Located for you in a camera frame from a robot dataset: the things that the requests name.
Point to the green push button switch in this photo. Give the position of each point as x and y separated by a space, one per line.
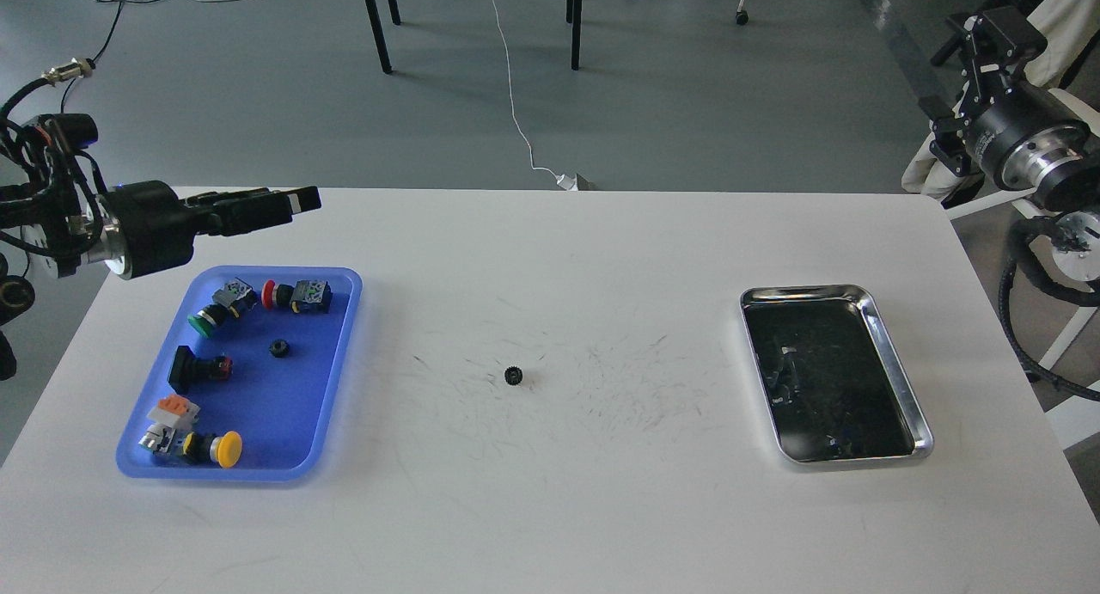
231 301

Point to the black push button switch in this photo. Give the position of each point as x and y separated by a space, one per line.
187 369

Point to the silver metal tray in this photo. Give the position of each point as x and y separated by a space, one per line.
836 392

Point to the yellow push button switch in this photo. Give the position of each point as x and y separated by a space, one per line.
194 448

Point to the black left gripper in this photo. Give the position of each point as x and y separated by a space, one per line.
154 231

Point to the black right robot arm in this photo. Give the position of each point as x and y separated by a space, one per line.
1057 252

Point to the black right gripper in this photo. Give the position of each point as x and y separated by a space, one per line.
1026 139

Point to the orange white switch block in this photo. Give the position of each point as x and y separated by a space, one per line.
175 412

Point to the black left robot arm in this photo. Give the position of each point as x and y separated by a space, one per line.
70 217

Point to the red push button switch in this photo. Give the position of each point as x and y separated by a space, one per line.
305 297

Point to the small black gear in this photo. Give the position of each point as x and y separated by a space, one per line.
513 375
279 348

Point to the blue plastic tray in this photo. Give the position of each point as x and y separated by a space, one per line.
279 406

